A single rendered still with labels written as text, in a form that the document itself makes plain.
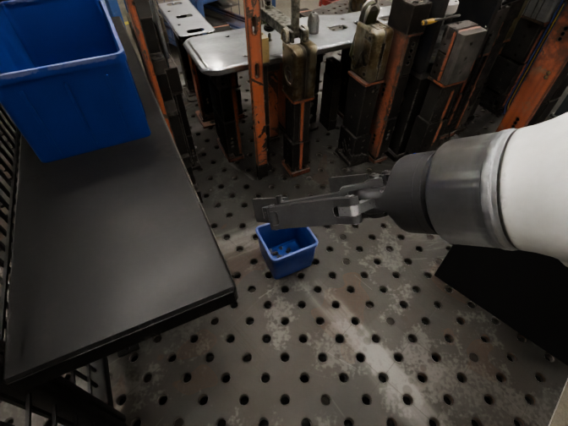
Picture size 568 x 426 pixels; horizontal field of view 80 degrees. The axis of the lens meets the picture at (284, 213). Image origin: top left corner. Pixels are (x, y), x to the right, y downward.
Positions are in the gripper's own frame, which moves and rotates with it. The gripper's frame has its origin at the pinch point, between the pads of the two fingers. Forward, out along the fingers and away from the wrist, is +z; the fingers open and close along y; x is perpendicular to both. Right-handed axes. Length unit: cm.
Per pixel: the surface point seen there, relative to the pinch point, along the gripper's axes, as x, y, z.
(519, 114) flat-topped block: 4, 90, 5
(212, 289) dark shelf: -6.1, -16.4, -2.9
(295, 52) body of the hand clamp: 26.4, 21.5, 20.2
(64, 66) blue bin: 22.2, -21.6, 14.1
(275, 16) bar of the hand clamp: 37, 25, 29
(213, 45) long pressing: 36, 16, 43
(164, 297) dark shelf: -5.7, -20.7, -0.5
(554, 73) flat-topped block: 13, 86, -5
